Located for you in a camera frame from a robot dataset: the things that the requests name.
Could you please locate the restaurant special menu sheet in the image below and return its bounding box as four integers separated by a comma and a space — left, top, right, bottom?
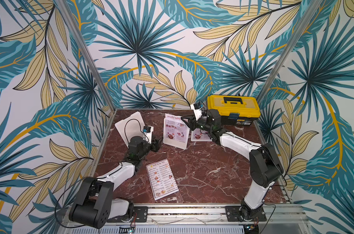
192, 128, 210, 141

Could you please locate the pink menu sheet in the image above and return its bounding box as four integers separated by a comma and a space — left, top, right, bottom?
164, 113, 189, 144

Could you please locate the white menu rack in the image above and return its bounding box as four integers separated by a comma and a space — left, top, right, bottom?
190, 127, 213, 142
115, 112, 145, 146
163, 113, 191, 150

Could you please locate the yellow header menu sheet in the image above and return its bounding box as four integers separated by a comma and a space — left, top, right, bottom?
146, 159, 179, 200

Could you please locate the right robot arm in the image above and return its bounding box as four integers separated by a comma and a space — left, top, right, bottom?
181, 109, 284, 220

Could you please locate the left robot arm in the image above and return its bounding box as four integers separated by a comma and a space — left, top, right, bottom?
69, 136, 162, 229

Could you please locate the yellow black toolbox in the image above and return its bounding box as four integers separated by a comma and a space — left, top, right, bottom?
207, 95, 261, 126

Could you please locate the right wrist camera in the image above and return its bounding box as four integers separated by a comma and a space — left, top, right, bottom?
191, 101, 204, 121

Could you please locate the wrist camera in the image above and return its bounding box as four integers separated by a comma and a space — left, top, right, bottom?
142, 125, 154, 144
191, 101, 204, 121

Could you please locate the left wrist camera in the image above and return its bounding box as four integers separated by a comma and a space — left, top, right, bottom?
142, 125, 154, 144

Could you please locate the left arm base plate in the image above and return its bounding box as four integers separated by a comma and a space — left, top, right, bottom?
107, 206, 148, 223

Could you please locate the aluminium front rail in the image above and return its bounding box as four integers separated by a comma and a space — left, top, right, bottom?
58, 203, 312, 234

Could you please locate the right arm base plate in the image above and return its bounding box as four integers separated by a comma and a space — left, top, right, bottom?
225, 205, 267, 222

